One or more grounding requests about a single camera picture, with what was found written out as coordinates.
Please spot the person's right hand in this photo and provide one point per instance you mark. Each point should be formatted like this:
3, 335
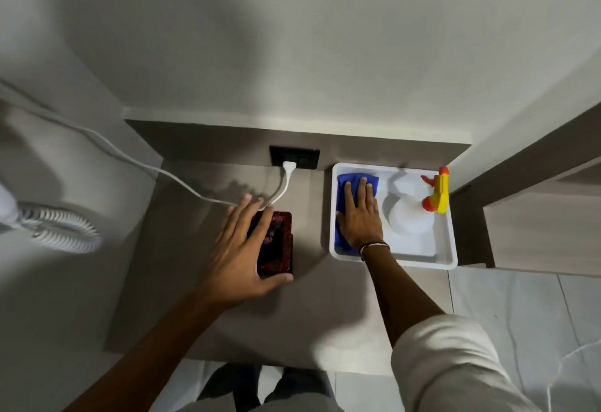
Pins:
360, 226

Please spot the person's left hand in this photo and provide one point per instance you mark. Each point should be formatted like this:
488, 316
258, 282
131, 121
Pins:
232, 271

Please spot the person's right thumb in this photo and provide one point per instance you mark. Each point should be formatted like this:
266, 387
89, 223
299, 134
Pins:
340, 223

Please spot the person's right little finger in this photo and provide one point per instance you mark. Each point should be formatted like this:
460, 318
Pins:
379, 213

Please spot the person's left thumb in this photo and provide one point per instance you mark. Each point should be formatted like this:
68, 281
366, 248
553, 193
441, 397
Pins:
278, 281

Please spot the person's right middle finger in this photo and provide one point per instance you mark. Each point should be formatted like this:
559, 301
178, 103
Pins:
362, 194

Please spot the person's left middle finger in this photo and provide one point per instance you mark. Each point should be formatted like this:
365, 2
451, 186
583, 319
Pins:
240, 217

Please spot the blue cleaning cloth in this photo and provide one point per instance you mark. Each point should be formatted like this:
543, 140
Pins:
342, 242

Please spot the person's left forearm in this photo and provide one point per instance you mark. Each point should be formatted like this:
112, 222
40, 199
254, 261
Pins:
155, 355

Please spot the person's right forearm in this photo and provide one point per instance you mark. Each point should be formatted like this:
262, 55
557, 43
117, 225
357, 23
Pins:
399, 294

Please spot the white spray bottle yellow trigger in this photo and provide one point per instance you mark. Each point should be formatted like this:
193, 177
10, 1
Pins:
411, 217

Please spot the white plastic tray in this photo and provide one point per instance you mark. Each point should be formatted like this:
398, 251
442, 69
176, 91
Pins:
436, 247

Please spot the white power plug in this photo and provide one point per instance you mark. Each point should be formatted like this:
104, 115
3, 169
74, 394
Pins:
289, 168

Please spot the grey wooden cabinet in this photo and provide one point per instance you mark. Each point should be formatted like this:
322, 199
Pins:
544, 228

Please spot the white long-sleeve shirt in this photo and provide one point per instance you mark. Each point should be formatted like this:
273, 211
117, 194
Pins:
450, 364

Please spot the white hair dryer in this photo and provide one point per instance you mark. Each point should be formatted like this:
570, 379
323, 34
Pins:
7, 207

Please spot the black wall socket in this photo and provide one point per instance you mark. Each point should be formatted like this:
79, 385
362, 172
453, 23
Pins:
305, 157

